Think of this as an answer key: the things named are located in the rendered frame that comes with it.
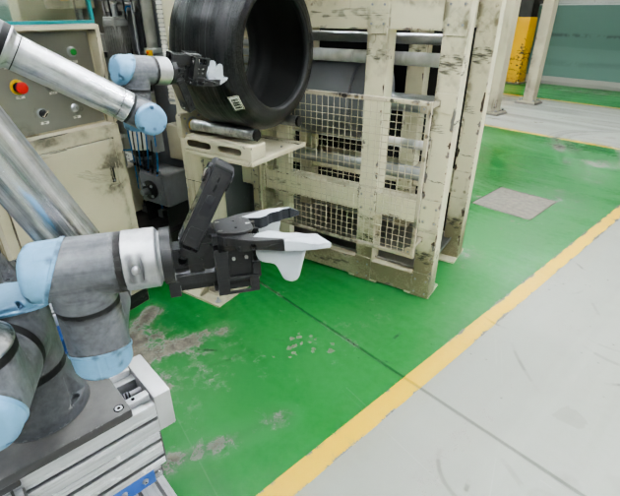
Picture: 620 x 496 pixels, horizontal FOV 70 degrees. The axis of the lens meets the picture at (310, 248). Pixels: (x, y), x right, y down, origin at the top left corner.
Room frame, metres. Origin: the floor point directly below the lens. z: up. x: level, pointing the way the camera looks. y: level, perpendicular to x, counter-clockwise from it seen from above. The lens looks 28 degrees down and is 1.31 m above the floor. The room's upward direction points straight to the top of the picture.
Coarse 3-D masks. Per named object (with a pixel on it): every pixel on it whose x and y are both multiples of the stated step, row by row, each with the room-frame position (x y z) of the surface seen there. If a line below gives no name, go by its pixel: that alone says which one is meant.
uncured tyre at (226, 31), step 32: (192, 0) 1.68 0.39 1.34; (224, 0) 1.62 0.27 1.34; (256, 0) 1.69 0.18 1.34; (288, 0) 2.02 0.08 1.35; (192, 32) 1.63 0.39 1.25; (224, 32) 1.59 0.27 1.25; (256, 32) 2.12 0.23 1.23; (288, 32) 2.09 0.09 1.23; (224, 64) 1.58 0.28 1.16; (256, 64) 2.11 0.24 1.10; (288, 64) 2.08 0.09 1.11; (192, 96) 1.69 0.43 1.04; (224, 96) 1.60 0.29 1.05; (256, 96) 1.67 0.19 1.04; (288, 96) 2.00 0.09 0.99; (256, 128) 1.74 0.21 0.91
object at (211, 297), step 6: (198, 288) 1.98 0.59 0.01; (234, 288) 1.98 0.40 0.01; (240, 288) 1.98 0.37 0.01; (192, 294) 1.93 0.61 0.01; (198, 294) 1.92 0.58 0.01; (210, 294) 1.92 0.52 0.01; (216, 294) 1.92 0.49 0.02; (228, 294) 1.92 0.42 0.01; (234, 294) 1.93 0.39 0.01; (204, 300) 1.88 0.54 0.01; (210, 300) 1.87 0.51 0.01; (216, 300) 1.87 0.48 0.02; (222, 300) 1.87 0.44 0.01; (228, 300) 1.89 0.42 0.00; (216, 306) 1.84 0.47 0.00
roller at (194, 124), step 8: (192, 120) 1.84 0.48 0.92; (200, 120) 1.83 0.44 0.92; (192, 128) 1.83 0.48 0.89; (200, 128) 1.81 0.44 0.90; (208, 128) 1.78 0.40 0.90; (216, 128) 1.76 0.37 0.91; (224, 128) 1.74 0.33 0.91; (232, 128) 1.72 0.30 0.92; (240, 128) 1.70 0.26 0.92; (248, 128) 1.69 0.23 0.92; (232, 136) 1.72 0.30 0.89; (240, 136) 1.69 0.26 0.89; (248, 136) 1.67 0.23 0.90; (256, 136) 1.67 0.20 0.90
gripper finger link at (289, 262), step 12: (288, 240) 0.47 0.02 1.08; (300, 240) 0.47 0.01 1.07; (312, 240) 0.47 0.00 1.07; (324, 240) 0.47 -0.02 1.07; (264, 252) 0.48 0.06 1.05; (276, 252) 0.48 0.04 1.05; (288, 252) 0.47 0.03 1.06; (300, 252) 0.47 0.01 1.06; (276, 264) 0.47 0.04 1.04; (288, 264) 0.47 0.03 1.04; (300, 264) 0.47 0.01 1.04; (288, 276) 0.47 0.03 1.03
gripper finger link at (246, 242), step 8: (232, 240) 0.47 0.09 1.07; (240, 240) 0.47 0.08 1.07; (248, 240) 0.46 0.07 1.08; (256, 240) 0.46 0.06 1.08; (264, 240) 0.46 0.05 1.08; (272, 240) 0.46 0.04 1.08; (280, 240) 0.46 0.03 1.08; (240, 248) 0.47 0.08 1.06; (248, 248) 0.46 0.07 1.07; (256, 248) 0.46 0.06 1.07; (264, 248) 0.47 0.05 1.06; (272, 248) 0.47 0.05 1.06; (280, 248) 0.46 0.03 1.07
